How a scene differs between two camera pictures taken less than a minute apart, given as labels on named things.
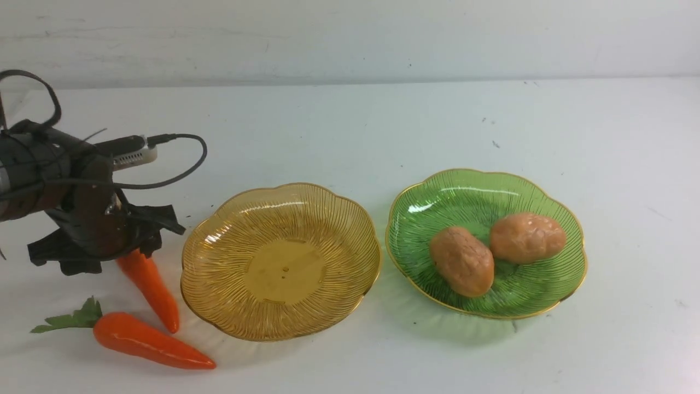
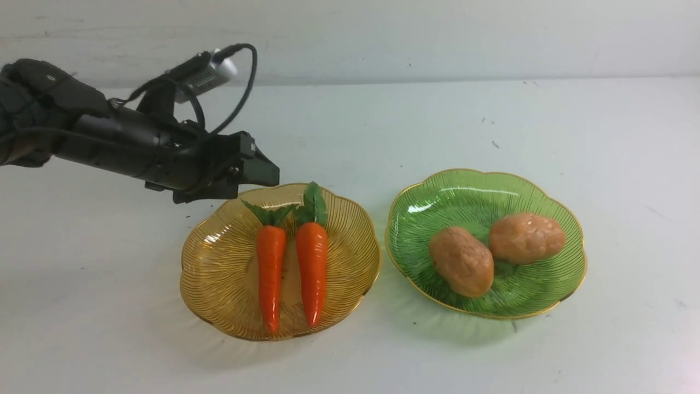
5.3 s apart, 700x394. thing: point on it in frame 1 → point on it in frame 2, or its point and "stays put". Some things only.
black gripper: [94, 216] → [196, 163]
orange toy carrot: [120, 334] → [272, 244]
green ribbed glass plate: [474, 199] stays put
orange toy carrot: [144, 270] → [311, 218]
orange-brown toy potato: [462, 262] stays put
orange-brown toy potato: [526, 237] stays put
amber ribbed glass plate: [277, 262] stays put
